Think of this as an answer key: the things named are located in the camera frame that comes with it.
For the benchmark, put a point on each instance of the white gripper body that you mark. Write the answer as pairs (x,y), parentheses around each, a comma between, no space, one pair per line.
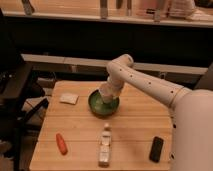
(108,92)

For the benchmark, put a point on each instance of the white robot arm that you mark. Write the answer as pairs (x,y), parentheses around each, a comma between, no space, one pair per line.
(192,112)

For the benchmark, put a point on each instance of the green ceramic bowl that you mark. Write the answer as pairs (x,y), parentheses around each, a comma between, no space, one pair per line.
(99,108)

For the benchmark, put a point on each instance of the white sponge pad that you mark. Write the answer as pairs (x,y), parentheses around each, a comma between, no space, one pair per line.
(69,98)

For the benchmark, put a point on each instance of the white plastic bottle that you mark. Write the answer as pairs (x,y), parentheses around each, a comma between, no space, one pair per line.
(105,146)

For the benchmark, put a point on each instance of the black rectangular phone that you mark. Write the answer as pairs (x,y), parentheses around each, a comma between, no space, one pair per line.
(156,149)

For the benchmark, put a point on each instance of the orange carrot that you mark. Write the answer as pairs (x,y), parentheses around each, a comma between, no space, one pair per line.
(61,144)

